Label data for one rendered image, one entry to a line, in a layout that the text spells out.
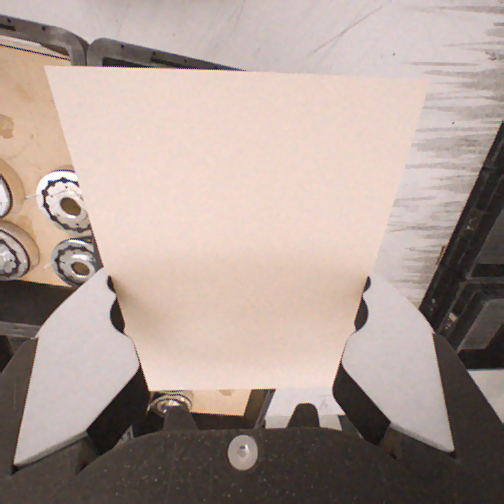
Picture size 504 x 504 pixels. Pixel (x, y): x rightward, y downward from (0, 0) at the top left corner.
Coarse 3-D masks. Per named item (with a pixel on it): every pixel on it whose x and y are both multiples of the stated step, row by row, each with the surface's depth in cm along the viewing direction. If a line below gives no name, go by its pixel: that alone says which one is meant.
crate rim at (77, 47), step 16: (0, 16) 21; (0, 32) 21; (16, 32) 21; (32, 32) 21; (48, 32) 21; (64, 32) 21; (64, 48) 22; (80, 48) 22; (80, 64) 22; (96, 256) 32; (96, 272) 33; (0, 320) 37
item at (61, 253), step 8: (72, 240) 39; (80, 240) 39; (56, 248) 39; (64, 248) 39; (72, 248) 39; (80, 248) 39; (88, 248) 39; (56, 256) 39; (64, 256) 40; (88, 256) 40; (56, 264) 40; (64, 264) 40; (56, 272) 41; (64, 272) 41; (64, 280) 42; (72, 280) 42; (80, 280) 42
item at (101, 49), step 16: (96, 48) 22; (112, 48) 22; (128, 48) 22; (144, 48) 22; (96, 64) 23; (144, 64) 23; (160, 64) 23; (176, 64) 24; (192, 64) 23; (208, 64) 23
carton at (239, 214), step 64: (64, 128) 8; (128, 128) 8; (192, 128) 8; (256, 128) 8; (320, 128) 8; (384, 128) 8; (128, 192) 9; (192, 192) 9; (256, 192) 9; (320, 192) 9; (384, 192) 9; (128, 256) 10; (192, 256) 10; (256, 256) 10; (320, 256) 11; (128, 320) 12; (192, 320) 12; (256, 320) 12; (320, 320) 12; (192, 384) 15; (256, 384) 15; (320, 384) 15
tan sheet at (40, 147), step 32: (0, 64) 30; (32, 64) 30; (64, 64) 30; (0, 96) 31; (32, 96) 32; (0, 128) 33; (32, 128) 33; (32, 160) 35; (64, 160) 36; (32, 192) 38; (32, 224) 40
